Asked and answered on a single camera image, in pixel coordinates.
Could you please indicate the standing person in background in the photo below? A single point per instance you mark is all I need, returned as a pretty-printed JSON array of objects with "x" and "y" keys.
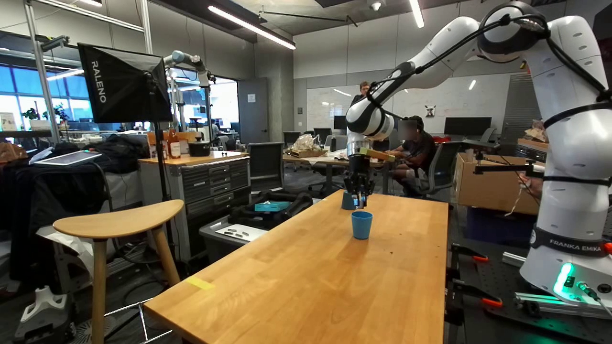
[{"x": 365, "y": 89}]

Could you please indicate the right orange black clamp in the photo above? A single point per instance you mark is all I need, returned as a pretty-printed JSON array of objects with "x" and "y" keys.
[{"x": 460, "y": 290}]

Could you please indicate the orange black clamp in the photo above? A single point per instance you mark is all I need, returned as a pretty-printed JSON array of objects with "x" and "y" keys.
[
  {"x": 460, "y": 290},
  {"x": 460, "y": 251}
]

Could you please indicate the black softbox light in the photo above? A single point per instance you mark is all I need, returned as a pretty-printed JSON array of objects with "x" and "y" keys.
[{"x": 126, "y": 87}]

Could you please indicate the light blue cup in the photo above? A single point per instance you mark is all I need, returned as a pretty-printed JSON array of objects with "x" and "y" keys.
[{"x": 363, "y": 225}]

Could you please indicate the yellow tape piece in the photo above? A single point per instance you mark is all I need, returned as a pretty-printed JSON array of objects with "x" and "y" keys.
[{"x": 200, "y": 284}]

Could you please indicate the dark blue cup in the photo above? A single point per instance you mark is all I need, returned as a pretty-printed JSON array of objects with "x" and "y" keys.
[{"x": 349, "y": 202}]

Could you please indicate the cardboard box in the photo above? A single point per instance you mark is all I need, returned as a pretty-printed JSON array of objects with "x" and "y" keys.
[{"x": 489, "y": 184}]

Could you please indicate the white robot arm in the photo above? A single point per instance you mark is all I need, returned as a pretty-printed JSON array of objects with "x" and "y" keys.
[{"x": 567, "y": 255}]

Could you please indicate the grey drawer cabinet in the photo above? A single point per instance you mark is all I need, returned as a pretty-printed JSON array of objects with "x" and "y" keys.
[{"x": 210, "y": 188}]

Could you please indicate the seated person in black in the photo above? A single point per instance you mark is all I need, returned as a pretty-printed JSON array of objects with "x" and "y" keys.
[{"x": 414, "y": 158}]

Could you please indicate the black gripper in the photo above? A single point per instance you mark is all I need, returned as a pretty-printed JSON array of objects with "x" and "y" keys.
[{"x": 359, "y": 177}]

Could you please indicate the left orange black clamp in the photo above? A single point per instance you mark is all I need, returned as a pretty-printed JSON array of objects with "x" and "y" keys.
[{"x": 460, "y": 251}]

